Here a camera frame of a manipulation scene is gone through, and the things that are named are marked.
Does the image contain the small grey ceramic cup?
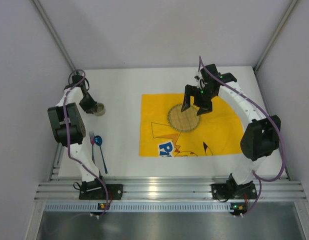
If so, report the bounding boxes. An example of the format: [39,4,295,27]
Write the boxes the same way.
[92,102,106,117]

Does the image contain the round woven bamboo plate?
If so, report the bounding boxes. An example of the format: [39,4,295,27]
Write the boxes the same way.
[167,104,201,133]

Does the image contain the pink metal fork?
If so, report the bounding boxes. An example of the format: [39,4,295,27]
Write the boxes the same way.
[89,131,95,163]

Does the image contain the yellow Pikachu cloth placemat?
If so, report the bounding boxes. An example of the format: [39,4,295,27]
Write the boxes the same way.
[139,93,244,157]

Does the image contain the blue metal spoon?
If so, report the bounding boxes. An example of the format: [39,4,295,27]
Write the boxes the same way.
[94,135,108,174]

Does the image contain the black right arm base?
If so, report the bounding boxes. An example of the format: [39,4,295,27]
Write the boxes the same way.
[211,181,258,201]

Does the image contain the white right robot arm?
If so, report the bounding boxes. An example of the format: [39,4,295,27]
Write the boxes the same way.
[181,64,282,192]

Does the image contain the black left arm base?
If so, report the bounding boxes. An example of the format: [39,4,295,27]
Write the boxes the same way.
[79,184,124,200]

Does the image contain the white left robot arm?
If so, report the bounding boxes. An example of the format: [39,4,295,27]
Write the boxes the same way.
[47,69,105,193]

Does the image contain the aluminium mounting rail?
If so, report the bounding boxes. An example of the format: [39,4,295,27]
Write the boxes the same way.
[34,177,306,202]

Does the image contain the slotted grey cable duct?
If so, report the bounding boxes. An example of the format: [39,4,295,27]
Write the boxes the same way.
[44,202,234,213]

